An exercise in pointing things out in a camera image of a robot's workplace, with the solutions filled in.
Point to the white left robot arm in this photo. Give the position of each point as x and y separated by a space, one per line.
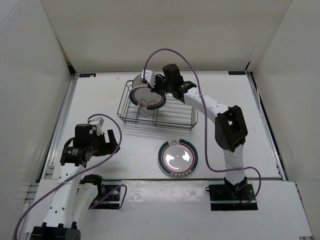
76 191

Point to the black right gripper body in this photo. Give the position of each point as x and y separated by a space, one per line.
162 87

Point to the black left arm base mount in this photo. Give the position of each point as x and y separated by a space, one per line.
107 195

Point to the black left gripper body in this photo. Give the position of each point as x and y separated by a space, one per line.
99 146

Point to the metal wire dish rack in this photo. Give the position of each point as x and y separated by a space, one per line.
173 115

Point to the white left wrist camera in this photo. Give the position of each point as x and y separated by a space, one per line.
98 122

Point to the aluminium rail frame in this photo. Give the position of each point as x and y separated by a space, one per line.
49 163

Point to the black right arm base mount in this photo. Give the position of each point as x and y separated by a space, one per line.
222 199

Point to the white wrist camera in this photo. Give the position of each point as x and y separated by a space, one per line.
98 122
149 78

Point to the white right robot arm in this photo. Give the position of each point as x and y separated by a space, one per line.
230 128

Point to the green red rimmed plate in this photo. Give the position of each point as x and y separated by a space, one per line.
178 157
141 96

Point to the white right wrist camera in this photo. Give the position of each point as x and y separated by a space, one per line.
149 78

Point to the rear white plate brown drawing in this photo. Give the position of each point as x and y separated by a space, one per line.
138 81

